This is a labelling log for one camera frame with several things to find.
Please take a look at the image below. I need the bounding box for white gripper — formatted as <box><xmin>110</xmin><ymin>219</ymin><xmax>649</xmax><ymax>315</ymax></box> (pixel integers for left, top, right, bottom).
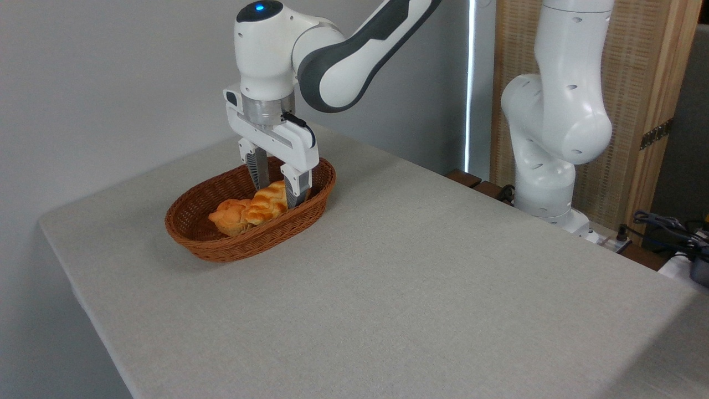
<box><xmin>224</xmin><ymin>84</ymin><xmax>320</xmax><ymax>209</ymax></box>

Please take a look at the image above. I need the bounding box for braided golden bread loaf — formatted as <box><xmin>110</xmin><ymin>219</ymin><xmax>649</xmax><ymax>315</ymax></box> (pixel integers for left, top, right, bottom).
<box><xmin>242</xmin><ymin>180</ymin><xmax>289</xmax><ymax>225</ymax></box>

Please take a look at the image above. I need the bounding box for grey tablecloth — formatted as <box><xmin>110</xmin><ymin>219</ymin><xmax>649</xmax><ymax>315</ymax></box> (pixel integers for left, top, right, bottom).
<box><xmin>39</xmin><ymin>125</ymin><xmax>709</xmax><ymax>399</ymax></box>

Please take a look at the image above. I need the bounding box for round golden bread bun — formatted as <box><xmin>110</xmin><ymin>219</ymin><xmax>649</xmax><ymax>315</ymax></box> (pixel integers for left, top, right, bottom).
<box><xmin>208</xmin><ymin>198</ymin><xmax>250</xmax><ymax>238</ymax></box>

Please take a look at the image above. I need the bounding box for black cable bundle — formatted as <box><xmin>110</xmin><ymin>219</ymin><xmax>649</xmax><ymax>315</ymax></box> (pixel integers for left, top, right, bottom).
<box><xmin>633</xmin><ymin>211</ymin><xmax>709</xmax><ymax>261</ymax></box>

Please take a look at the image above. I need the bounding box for metal screen hinge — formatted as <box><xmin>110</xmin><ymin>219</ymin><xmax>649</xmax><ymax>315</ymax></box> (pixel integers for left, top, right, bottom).
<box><xmin>640</xmin><ymin>118</ymin><xmax>675</xmax><ymax>151</ymax></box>

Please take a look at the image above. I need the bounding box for wooden woven folding screen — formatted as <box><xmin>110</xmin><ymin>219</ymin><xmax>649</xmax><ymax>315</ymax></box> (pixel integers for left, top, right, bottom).
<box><xmin>490</xmin><ymin>0</ymin><xmax>703</xmax><ymax>244</ymax></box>

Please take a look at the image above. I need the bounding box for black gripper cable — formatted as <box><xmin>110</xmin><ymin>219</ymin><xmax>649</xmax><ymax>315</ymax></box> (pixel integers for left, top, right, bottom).
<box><xmin>281</xmin><ymin>112</ymin><xmax>316</xmax><ymax>147</ymax></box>

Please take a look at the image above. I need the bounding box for brown wicker oval basket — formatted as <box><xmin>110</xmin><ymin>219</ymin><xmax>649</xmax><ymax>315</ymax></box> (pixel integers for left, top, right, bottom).
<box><xmin>165</xmin><ymin>155</ymin><xmax>337</xmax><ymax>263</ymax></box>

